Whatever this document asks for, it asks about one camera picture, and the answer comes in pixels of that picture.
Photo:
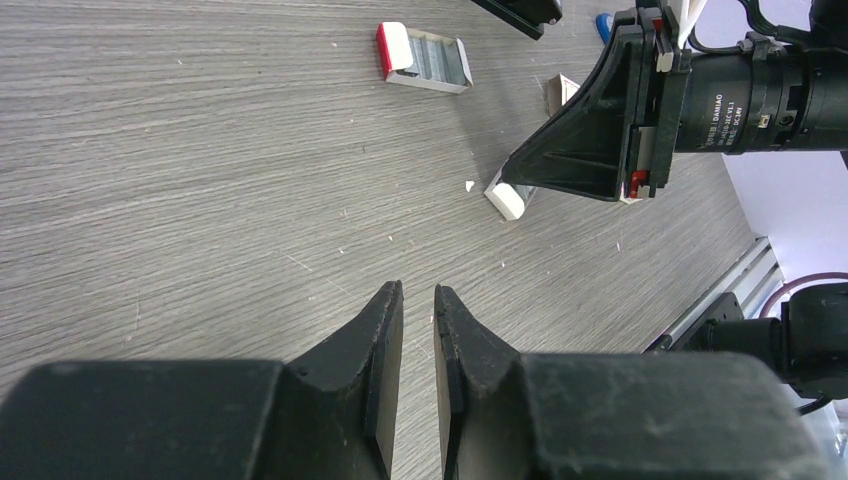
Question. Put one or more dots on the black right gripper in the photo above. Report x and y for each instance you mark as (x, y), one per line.
(647, 100)

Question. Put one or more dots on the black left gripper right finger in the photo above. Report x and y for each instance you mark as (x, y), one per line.
(506, 414)

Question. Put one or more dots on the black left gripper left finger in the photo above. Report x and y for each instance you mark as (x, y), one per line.
(328, 414)

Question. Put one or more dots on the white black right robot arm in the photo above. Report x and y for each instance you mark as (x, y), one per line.
(797, 195)

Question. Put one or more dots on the blue stapler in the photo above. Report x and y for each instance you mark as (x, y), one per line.
(605, 25)

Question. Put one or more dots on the red staple box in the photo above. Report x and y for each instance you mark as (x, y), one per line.
(625, 198)

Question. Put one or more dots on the white staple box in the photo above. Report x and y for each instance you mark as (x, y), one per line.
(559, 90)

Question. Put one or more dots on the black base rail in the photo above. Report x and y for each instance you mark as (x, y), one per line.
(688, 333)

